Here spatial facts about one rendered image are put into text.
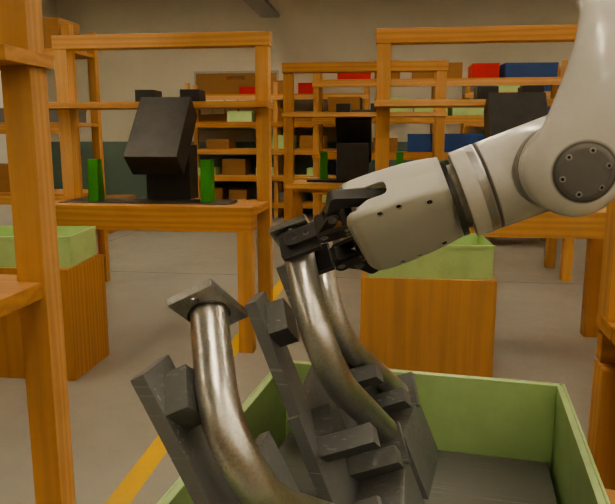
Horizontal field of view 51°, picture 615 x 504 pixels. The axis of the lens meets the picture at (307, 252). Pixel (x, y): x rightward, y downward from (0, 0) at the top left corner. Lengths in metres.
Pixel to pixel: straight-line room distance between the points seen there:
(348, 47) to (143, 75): 3.62
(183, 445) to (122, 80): 11.71
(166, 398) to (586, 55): 0.40
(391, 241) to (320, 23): 10.78
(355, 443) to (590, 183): 0.32
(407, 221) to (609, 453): 1.25
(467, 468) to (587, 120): 0.57
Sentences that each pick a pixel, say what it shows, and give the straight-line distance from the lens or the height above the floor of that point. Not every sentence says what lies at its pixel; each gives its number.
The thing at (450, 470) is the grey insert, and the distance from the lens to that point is 0.95.
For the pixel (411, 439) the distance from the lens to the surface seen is 0.87.
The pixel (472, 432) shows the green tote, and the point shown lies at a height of 0.88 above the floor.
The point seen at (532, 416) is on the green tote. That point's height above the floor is 0.91.
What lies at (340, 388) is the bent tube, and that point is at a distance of 0.61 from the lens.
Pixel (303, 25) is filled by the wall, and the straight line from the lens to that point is 11.38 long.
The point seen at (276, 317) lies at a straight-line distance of 0.61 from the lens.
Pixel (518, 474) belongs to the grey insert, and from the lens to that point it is 0.97.
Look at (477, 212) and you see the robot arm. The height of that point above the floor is 1.23.
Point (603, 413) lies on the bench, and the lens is 1.72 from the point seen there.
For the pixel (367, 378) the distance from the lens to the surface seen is 0.80.
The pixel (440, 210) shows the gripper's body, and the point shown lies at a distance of 0.60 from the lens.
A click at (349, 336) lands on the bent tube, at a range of 0.78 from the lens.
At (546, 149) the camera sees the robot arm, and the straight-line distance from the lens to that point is 0.53.
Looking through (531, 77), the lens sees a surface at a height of 2.01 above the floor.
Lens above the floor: 1.30
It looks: 10 degrees down
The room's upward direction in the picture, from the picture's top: straight up
